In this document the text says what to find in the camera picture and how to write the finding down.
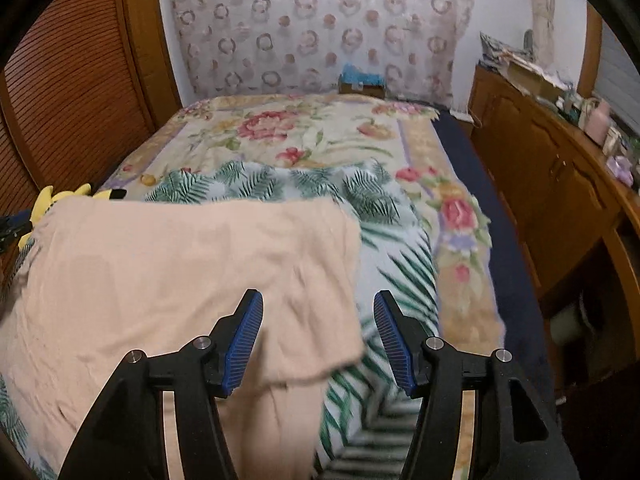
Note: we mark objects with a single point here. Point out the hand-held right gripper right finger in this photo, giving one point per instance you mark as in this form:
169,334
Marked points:
395,340

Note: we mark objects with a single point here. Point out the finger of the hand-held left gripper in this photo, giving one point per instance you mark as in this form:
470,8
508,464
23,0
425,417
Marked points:
10,231

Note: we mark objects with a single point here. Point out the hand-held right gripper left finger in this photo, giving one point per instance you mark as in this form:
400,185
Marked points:
245,340

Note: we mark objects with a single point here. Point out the beige printed t-shirt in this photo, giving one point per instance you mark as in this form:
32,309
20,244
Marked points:
175,270

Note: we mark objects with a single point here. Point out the yellow plush toy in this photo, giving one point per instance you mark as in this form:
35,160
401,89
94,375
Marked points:
45,205

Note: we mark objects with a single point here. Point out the navy bed sheet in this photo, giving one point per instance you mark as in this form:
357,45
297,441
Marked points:
490,210

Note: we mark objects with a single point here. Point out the white rounded object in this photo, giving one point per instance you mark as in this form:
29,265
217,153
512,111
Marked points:
572,325

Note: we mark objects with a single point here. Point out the floral blanket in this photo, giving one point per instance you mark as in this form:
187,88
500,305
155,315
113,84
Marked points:
300,130

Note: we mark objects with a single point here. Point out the wooden cabinet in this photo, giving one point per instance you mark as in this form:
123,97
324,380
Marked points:
540,160

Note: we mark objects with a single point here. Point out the pink tissue box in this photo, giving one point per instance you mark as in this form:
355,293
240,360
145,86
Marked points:
621,167

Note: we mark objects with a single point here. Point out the pink thermos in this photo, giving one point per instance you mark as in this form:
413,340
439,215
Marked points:
597,122

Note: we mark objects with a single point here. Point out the flat cardboard box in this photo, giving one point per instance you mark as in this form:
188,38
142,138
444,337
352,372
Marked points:
532,76

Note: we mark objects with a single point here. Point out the circle print curtain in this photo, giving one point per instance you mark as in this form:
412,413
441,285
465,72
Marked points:
325,20

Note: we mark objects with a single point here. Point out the grey window blind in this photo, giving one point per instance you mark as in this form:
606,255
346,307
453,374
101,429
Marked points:
622,75

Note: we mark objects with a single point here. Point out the pale window curtain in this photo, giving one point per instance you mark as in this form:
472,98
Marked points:
542,10

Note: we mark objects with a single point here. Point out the wooden window frame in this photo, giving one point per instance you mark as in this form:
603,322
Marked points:
592,50

